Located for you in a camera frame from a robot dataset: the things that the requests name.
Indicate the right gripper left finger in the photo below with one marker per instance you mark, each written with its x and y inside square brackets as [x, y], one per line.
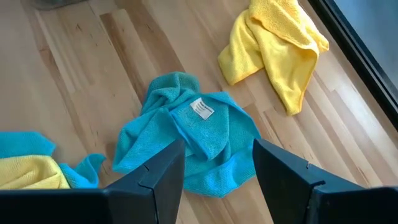
[155, 193]

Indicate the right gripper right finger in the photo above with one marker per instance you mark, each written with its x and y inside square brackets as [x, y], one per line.
[289, 193]

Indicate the teal microfiber towel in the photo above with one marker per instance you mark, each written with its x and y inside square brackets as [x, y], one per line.
[202, 140]
[25, 143]

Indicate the yellow microfiber towel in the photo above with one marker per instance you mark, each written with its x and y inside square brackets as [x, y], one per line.
[280, 46]
[28, 172]

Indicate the black aluminium table frame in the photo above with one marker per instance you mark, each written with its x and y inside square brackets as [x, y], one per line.
[363, 62]

